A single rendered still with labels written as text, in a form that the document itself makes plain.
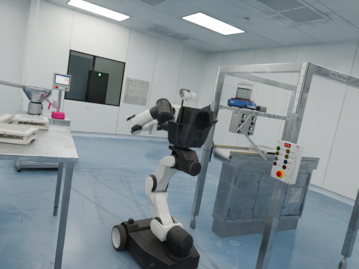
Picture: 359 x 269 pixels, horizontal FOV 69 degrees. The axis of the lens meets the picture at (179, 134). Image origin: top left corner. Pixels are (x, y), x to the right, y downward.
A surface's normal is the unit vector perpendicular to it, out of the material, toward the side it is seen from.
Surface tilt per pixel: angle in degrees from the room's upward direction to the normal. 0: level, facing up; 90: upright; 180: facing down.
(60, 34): 90
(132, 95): 90
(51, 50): 90
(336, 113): 90
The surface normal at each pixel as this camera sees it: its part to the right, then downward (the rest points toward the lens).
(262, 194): 0.46, 0.19
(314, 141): -0.82, -0.07
